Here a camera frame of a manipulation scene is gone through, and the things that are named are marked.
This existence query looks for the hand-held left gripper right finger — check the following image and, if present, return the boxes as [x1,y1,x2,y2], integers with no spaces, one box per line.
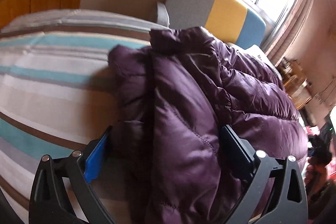
[220,125,308,224]

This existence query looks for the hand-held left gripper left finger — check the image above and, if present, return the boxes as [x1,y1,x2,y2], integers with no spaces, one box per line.
[29,125,116,224]

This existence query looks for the purple puffer jacket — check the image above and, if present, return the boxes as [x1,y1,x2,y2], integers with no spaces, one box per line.
[108,26,310,224]

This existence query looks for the rattan chair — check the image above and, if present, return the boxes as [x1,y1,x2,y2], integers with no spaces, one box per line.
[284,74,313,109]

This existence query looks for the striped bed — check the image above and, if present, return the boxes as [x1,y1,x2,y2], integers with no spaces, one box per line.
[0,9,170,205]

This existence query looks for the white deer print pillow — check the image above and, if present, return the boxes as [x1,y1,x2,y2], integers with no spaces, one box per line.
[247,44,283,80]

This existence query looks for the pink patterned curtain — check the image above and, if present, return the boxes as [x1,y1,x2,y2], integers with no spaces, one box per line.
[262,0,317,68]

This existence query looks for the grey yellow blue headboard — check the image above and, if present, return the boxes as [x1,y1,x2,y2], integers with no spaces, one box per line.
[156,0,268,50]

